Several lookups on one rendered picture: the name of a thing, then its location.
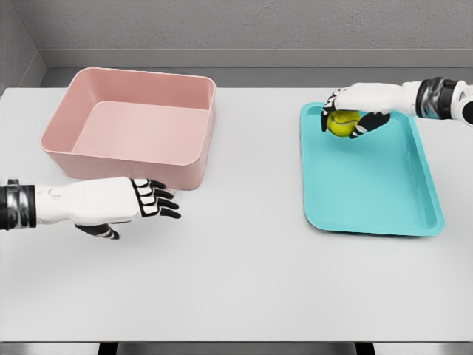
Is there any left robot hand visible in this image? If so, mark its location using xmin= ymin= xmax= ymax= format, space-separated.
xmin=68 ymin=176 xmax=183 ymax=240

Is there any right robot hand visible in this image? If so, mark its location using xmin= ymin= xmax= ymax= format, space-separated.
xmin=320 ymin=82 xmax=404 ymax=139

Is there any yellow tennis ball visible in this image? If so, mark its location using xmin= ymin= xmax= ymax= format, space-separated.
xmin=326 ymin=110 xmax=361 ymax=138

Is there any pink basket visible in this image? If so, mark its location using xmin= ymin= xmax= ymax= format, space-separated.
xmin=39 ymin=67 xmax=217 ymax=192

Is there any blue tray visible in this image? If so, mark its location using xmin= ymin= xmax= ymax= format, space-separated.
xmin=299 ymin=101 xmax=446 ymax=238

